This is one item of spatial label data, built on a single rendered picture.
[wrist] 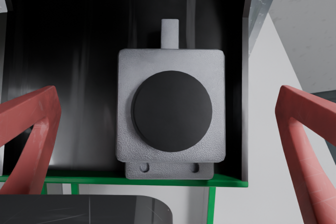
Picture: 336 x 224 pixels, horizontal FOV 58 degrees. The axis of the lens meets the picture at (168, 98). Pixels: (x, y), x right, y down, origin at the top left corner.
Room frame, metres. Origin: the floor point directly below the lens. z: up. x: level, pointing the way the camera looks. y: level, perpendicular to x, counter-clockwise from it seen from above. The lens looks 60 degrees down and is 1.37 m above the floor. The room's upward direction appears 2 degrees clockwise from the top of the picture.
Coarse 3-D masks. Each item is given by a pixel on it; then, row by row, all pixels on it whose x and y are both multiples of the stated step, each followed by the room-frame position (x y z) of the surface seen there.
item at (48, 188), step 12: (0, 12) 0.19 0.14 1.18; (0, 24) 0.18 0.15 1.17; (0, 36) 0.17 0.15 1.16; (0, 48) 0.16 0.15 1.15; (0, 60) 0.16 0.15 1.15; (0, 72) 0.15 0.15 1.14; (0, 84) 0.14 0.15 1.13; (0, 96) 0.13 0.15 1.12; (48, 192) 0.06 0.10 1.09; (60, 192) 0.06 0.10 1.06
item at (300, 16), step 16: (272, 0) 0.67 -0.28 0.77; (288, 0) 0.68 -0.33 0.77; (304, 0) 0.69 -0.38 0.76; (320, 0) 0.70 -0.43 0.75; (272, 16) 0.67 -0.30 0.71; (288, 16) 0.68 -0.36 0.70; (304, 16) 0.69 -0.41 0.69; (320, 16) 0.70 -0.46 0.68; (288, 32) 0.69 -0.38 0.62; (304, 32) 0.70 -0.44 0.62; (320, 32) 0.71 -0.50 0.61; (288, 48) 0.70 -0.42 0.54; (304, 48) 0.71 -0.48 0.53; (320, 48) 0.72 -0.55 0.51; (304, 64) 0.72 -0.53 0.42; (320, 64) 0.73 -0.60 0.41; (304, 80) 0.73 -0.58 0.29; (320, 80) 0.74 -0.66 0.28
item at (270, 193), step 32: (256, 64) 0.38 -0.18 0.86; (288, 64) 0.38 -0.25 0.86; (256, 96) 0.30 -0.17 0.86; (256, 128) 0.23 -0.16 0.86; (256, 160) 0.17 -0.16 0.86; (320, 160) 0.18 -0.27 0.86; (64, 192) 0.11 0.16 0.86; (224, 192) 0.12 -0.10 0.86; (256, 192) 0.12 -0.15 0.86; (288, 192) 0.12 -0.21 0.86
